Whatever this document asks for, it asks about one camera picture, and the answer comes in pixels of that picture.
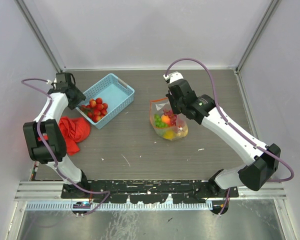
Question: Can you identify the light blue plastic basket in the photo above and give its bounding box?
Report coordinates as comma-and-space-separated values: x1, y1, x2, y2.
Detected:
76, 73, 135, 130

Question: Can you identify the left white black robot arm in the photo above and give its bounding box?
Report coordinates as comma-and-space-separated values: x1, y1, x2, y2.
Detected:
21, 72, 90, 198

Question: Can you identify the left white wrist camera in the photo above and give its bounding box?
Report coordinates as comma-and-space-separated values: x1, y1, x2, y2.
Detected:
46, 78, 57, 87

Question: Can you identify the yellow mango slice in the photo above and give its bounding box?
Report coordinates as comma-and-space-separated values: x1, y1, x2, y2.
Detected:
162, 130, 176, 141

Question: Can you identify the yellow pear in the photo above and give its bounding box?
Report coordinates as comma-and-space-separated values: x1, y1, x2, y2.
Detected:
175, 125, 189, 139

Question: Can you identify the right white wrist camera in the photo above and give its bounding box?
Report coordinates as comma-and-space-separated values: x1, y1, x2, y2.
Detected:
163, 71, 184, 84

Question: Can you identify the purple red grape bunch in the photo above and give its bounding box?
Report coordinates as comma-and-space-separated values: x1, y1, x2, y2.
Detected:
163, 110, 177, 127

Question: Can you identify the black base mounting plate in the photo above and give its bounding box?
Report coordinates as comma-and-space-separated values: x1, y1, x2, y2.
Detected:
61, 178, 240, 205

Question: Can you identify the aluminium frame rail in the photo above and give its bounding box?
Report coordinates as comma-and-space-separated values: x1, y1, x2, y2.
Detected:
14, 181, 287, 201

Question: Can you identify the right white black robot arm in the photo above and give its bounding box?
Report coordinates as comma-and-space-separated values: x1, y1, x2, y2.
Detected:
166, 79, 281, 197

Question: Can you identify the clear orange zip top bag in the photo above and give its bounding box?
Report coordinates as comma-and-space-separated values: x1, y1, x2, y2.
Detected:
149, 97, 189, 141

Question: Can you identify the green grape bunch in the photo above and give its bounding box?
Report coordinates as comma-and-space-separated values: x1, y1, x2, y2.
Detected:
153, 114, 166, 137

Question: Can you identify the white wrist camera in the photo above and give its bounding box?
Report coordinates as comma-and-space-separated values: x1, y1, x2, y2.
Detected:
163, 71, 184, 84
46, 78, 57, 87

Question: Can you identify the white slotted cable duct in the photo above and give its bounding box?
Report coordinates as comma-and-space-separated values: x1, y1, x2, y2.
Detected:
25, 200, 213, 211

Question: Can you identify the red orange peach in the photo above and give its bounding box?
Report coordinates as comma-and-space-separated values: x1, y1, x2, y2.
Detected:
161, 114, 171, 126

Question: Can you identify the red crumpled cloth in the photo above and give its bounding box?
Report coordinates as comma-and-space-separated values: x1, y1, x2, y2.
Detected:
41, 116, 91, 156

